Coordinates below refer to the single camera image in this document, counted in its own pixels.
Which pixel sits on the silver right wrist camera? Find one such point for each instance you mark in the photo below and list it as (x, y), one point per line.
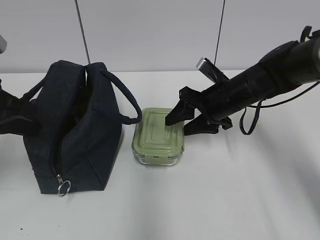
(207, 68)

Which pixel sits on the green lid glass food container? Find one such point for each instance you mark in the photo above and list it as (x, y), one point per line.
(155, 143)

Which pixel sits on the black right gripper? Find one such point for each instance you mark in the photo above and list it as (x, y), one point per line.
(185, 110)

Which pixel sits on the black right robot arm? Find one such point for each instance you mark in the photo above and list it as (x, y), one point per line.
(282, 70)

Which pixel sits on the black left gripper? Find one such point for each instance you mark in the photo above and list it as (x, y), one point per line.
(29, 125)

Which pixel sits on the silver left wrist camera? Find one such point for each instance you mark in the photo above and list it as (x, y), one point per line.
(3, 45)

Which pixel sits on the dark navy fabric lunch bag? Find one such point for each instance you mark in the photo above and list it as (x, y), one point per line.
(81, 110)

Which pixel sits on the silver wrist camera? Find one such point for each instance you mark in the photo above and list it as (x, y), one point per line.
(207, 68)
(3, 45)

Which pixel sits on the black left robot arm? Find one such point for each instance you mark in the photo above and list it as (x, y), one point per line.
(18, 116)

